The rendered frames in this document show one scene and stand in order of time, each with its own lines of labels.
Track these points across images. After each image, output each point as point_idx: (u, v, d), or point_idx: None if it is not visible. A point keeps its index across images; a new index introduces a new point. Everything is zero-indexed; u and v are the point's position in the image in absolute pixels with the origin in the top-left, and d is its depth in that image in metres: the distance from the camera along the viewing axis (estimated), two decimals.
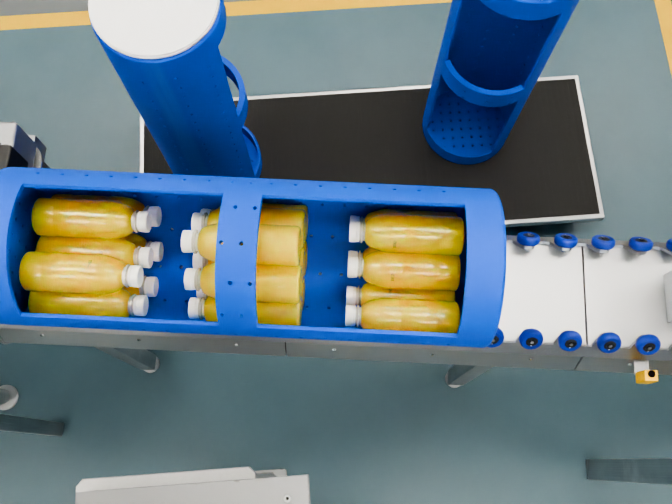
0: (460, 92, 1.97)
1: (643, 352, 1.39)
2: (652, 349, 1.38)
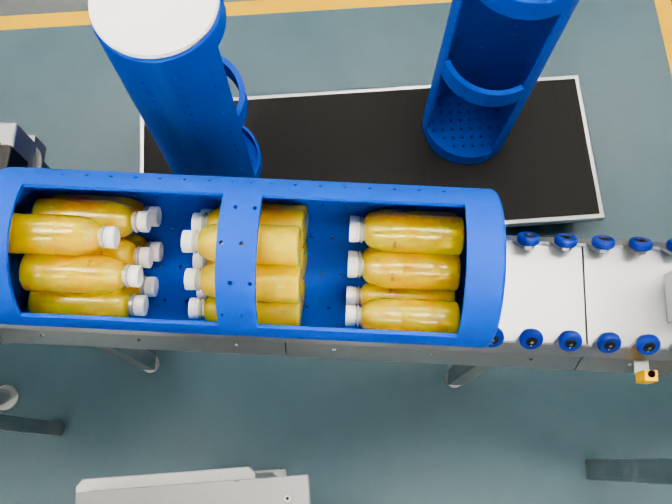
0: (460, 92, 1.97)
1: (643, 352, 1.39)
2: (652, 349, 1.38)
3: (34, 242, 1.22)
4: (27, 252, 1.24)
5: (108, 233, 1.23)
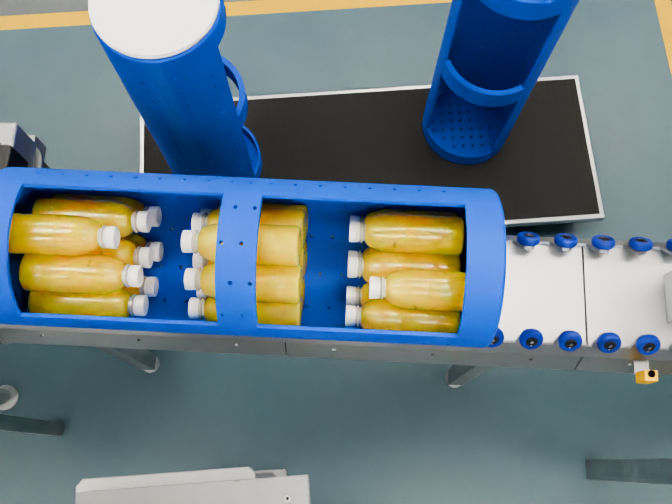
0: (460, 92, 1.97)
1: (643, 352, 1.39)
2: (652, 349, 1.38)
3: (34, 242, 1.22)
4: (27, 252, 1.24)
5: (108, 233, 1.23)
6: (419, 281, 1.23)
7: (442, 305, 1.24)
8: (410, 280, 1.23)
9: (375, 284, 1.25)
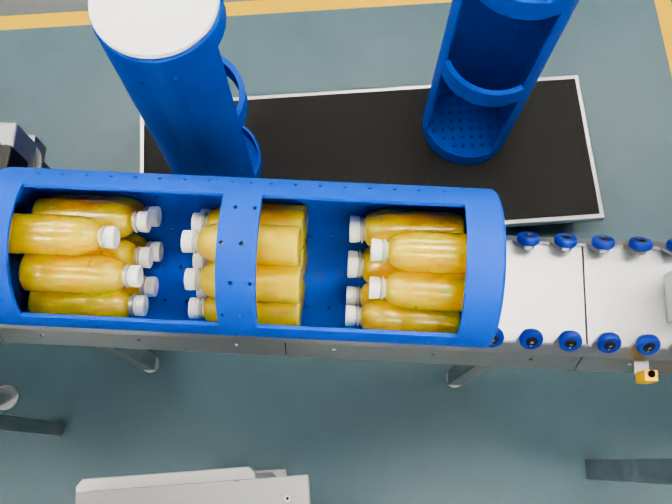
0: (460, 92, 1.97)
1: (643, 352, 1.39)
2: (652, 349, 1.38)
3: (34, 242, 1.22)
4: (27, 252, 1.24)
5: (108, 233, 1.23)
6: (419, 281, 1.23)
7: (442, 305, 1.24)
8: (410, 280, 1.23)
9: (375, 284, 1.25)
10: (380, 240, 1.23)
